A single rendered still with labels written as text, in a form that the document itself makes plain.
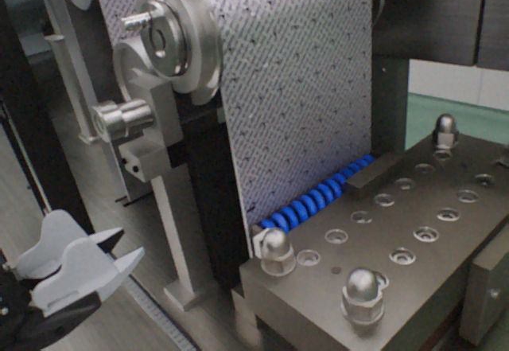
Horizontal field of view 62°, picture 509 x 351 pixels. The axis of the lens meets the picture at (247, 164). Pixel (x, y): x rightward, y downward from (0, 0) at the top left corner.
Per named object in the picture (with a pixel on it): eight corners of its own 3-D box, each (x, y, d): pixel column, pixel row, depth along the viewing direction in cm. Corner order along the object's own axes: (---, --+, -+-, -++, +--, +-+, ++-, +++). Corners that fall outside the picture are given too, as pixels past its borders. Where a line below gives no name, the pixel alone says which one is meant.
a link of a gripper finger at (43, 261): (110, 190, 38) (9, 248, 33) (127, 240, 41) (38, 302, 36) (92, 181, 40) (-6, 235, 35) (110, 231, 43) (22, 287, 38)
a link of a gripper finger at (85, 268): (140, 222, 33) (16, 276, 30) (158, 278, 36) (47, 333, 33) (128, 205, 36) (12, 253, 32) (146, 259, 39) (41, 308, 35)
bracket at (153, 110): (162, 295, 60) (95, 91, 45) (200, 271, 63) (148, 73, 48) (181, 315, 56) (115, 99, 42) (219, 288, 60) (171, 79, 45)
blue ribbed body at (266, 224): (256, 243, 50) (252, 219, 48) (367, 168, 61) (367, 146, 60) (277, 255, 48) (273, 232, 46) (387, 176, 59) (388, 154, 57)
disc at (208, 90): (142, 67, 51) (129, -66, 41) (145, 66, 52) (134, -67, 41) (217, 130, 44) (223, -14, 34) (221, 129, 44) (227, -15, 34)
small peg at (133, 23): (122, 17, 39) (128, 32, 39) (149, 9, 40) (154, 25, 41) (117, 21, 40) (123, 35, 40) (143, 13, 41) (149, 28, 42)
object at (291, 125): (246, 235, 50) (219, 83, 41) (367, 155, 62) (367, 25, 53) (249, 236, 49) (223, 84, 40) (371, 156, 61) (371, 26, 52)
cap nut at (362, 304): (332, 310, 38) (330, 271, 35) (357, 286, 39) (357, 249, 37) (367, 333, 35) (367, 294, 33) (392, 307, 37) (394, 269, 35)
